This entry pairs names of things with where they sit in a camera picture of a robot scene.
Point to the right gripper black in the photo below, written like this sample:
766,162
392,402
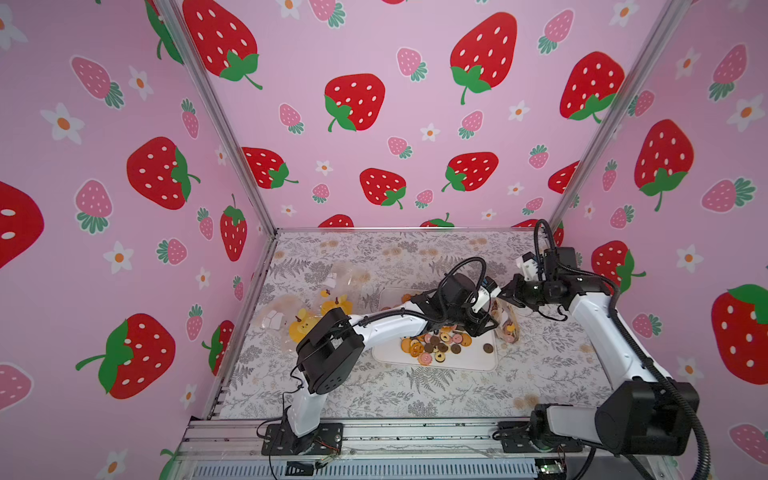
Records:
522,294

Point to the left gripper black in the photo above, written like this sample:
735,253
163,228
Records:
478,327

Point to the ziploc bag yellow duck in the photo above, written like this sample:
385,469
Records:
343,288

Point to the ziploc bag with cookies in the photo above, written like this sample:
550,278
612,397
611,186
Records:
287,321

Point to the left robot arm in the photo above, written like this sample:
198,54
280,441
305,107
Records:
327,355

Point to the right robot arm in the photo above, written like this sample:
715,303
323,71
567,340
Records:
648,413

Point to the white plastic tray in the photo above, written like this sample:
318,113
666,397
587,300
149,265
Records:
450,347

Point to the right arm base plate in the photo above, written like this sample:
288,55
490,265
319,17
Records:
519,437

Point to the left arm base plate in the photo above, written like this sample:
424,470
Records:
302,439

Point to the aluminium front rail frame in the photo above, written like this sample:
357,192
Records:
420,448

